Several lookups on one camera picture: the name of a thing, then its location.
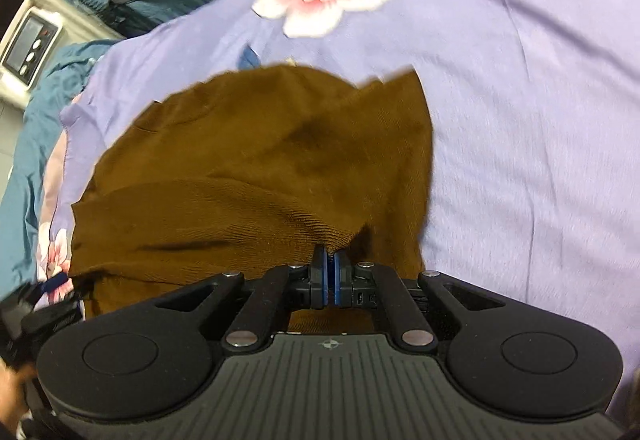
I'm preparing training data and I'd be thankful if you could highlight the teal blue blanket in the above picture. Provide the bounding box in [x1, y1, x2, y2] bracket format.
[0, 40, 115, 296]

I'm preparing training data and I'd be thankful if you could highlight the purple floral bed sheet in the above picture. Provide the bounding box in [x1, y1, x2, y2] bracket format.
[40, 0, 639, 417]

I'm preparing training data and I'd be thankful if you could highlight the brown knit sweater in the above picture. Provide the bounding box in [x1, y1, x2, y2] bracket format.
[70, 65, 433, 316]

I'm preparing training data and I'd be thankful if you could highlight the white appliance with buttons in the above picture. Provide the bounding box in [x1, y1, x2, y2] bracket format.
[1, 0, 64, 96]

